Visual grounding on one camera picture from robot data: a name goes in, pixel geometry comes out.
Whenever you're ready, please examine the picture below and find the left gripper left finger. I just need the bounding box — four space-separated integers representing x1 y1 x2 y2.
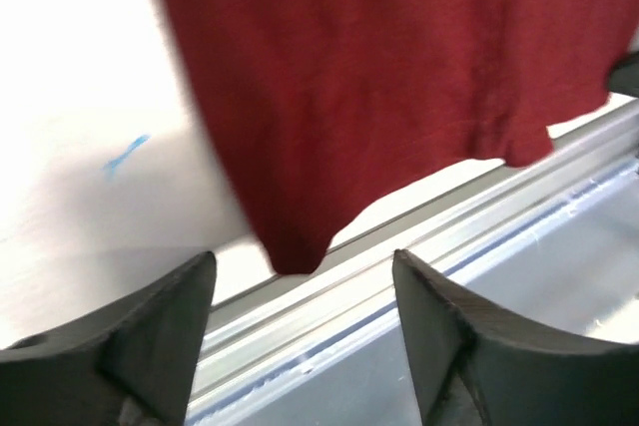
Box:
1 251 217 426

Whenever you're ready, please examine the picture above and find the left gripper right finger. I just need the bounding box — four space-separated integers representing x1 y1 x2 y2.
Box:
392 250 638 425

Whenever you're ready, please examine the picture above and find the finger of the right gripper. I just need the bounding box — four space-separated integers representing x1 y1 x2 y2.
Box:
607 51 639 97

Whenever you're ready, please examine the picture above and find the dark red t shirt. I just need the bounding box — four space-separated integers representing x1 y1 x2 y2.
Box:
164 0 638 275

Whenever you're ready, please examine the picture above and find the aluminium mounting rail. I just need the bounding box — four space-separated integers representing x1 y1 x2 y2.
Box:
187 101 638 425

